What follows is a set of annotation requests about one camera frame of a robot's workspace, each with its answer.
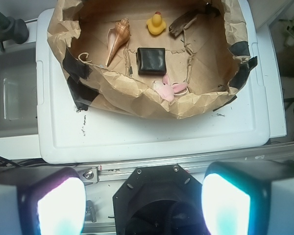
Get glowing gripper right finger pad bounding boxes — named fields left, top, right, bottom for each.
left=201, top=160, right=294, bottom=235

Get glowing gripper left finger pad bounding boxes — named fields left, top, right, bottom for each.
left=0, top=166, right=86, bottom=235

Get yellow rubber duck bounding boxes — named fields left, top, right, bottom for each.
left=146, top=11, right=167, bottom=35

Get white plastic cooler lid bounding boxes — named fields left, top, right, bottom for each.
left=36, top=9, right=270, bottom=164

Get pink plush bunny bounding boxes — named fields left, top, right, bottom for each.
left=152, top=74, right=188, bottom=102

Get crumpled brown paper bag tray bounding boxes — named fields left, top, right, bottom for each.
left=47, top=0, right=257, bottom=119

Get black square box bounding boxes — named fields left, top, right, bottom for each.
left=136, top=47, right=167, bottom=75

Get brown driftwood piece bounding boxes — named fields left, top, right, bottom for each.
left=169, top=9, right=199, bottom=37

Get orange spiral conch shell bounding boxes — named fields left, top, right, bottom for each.
left=105, top=18, right=131, bottom=66

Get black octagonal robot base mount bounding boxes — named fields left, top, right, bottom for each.
left=113, top=164, right=209, bottom=235

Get aluminium extrusion rail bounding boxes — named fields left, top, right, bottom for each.
left=0, top=141, right=294, bottom=183

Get dark grey knob handle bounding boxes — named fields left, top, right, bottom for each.
left=0, top=12, right=29, bottom=52

